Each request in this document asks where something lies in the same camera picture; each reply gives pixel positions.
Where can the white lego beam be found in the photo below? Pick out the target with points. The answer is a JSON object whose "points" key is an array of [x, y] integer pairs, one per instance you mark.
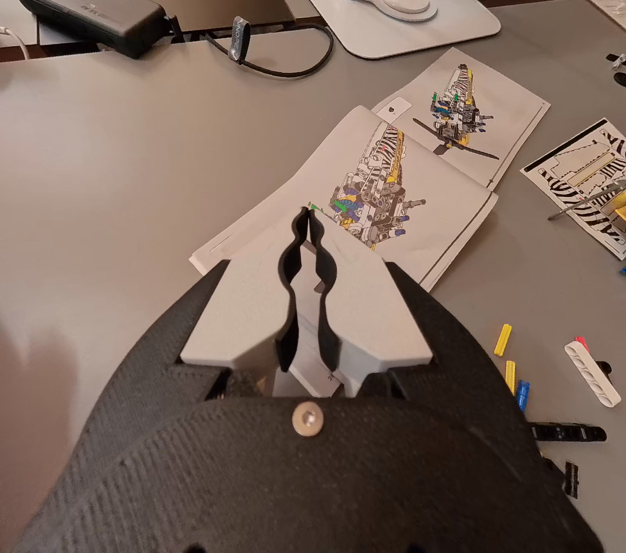
{"points": [[594, 374]]}

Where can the zebra striped sticker sheet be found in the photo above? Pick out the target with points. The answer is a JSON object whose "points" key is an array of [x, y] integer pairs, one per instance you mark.
{"points": [[582, 161]]}

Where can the short black lego piece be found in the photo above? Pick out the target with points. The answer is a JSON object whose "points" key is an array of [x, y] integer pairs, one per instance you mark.
{"points": [[570, 479]]}

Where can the yellow lego pin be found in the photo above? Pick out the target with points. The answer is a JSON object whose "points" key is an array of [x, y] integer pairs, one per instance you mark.
{"points": [[510, 377], [502, 340]]}

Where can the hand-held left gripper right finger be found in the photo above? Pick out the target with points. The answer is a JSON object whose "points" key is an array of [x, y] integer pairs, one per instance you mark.
{"points": [[381, 318]]}

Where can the lego instruction booklet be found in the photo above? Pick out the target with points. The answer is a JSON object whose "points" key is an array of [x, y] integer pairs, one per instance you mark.
{"points": [[440, 205]]}

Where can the black power bank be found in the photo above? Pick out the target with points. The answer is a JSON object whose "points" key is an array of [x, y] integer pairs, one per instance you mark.
{"points": [[83, 5]]}

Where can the lego helicopter model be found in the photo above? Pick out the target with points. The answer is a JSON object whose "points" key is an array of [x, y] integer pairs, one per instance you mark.
{"points": [[617, 211]]}

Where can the blue lego pin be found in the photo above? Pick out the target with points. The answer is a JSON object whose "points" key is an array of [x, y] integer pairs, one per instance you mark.
{"points": [[523, 395]]}

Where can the red lego pin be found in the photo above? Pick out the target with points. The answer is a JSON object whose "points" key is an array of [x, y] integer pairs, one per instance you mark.
{"points": [[582, 342]]}

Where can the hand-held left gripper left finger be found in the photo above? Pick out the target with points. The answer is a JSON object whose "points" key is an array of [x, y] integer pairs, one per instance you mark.
{"points": [[230, 318]]}

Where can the long black lego beam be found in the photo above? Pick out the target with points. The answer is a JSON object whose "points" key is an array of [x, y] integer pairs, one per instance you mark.
{"points": [[567, 432]]}

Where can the small black lego connector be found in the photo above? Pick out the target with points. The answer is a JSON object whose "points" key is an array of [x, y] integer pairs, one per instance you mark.
{"points": [[613, 57]]}

